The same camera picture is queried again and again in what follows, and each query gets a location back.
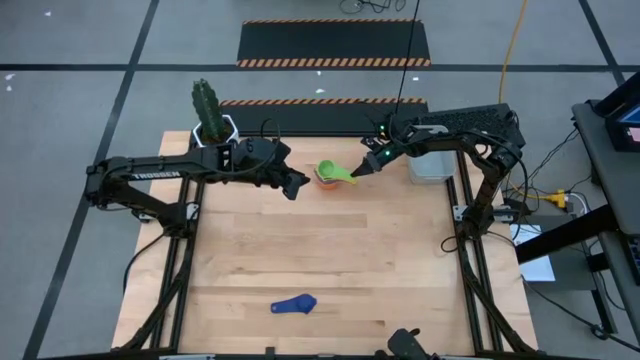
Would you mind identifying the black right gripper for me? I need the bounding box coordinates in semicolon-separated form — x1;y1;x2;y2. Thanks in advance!
350;122;419;178

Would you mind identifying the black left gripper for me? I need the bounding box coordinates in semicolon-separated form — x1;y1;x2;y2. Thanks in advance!
249;142;312;202

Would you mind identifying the orange measuring cup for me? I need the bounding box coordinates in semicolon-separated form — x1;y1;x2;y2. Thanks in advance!
313;172;342;192

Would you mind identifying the green measuring cup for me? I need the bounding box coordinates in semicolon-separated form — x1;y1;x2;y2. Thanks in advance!
316;159;359;186

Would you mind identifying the navy blue measuring cup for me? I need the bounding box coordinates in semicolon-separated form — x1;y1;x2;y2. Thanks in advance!
270;293;318;316

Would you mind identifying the grey plastic basket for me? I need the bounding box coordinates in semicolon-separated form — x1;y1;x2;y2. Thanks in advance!
406;124;457;185

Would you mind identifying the black hazard-striped floor mat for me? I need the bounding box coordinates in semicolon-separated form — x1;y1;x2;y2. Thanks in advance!
235;18;432;69
218;97;430;135

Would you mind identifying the black perforated computer case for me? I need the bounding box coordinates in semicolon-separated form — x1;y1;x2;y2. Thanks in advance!
389;103;527;166

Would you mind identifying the green cactus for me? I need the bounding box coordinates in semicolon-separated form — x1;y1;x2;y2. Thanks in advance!
191;78;227;144

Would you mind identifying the white paper sheet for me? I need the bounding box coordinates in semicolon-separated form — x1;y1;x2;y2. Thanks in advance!
509;223;557;284

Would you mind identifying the black desk crossbar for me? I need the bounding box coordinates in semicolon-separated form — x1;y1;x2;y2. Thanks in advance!
514;203;621;265

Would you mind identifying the grey side desk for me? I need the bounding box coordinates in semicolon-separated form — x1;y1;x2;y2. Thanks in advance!
571;99;640;346

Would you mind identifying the black laptop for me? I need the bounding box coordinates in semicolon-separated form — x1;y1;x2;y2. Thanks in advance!
594;72;640;154

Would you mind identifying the black keyboard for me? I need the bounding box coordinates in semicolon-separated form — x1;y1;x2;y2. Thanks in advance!
627;234;640;286

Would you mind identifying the black hanging cable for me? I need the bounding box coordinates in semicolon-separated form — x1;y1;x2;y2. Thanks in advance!
394;0;421;117

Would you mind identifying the yellow hanging cable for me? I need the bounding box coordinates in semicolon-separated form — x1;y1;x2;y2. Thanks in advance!
498;0;530;105

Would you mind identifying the black aluminium table frame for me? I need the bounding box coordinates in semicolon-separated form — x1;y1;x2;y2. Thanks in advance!
112;130;539;360

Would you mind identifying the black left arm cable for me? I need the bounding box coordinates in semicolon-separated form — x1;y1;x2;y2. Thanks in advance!
122;232;169;296

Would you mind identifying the black floor cable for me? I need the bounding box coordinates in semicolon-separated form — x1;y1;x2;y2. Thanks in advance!
522;274;640;352

